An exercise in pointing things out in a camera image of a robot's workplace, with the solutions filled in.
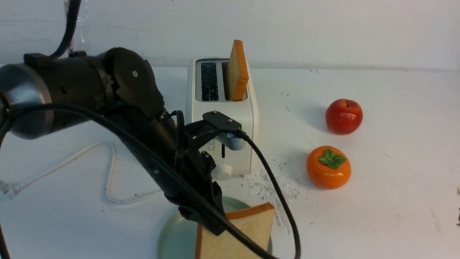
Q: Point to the white two-slot toaster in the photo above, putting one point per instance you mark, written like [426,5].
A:
[206,93]

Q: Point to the red apple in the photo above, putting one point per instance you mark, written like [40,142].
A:
[344,116]

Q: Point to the orange persimmon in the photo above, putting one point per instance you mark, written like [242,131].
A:
[328,167]

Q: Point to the toast slice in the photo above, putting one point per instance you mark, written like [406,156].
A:
[236,76]
[255,222]

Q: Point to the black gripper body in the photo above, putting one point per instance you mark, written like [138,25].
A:
[187,183]

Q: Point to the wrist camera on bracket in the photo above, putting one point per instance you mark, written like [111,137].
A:
[216,125]

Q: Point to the light green plate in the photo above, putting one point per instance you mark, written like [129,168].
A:
[184,239]

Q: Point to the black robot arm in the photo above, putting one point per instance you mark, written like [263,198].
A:
[117,89]

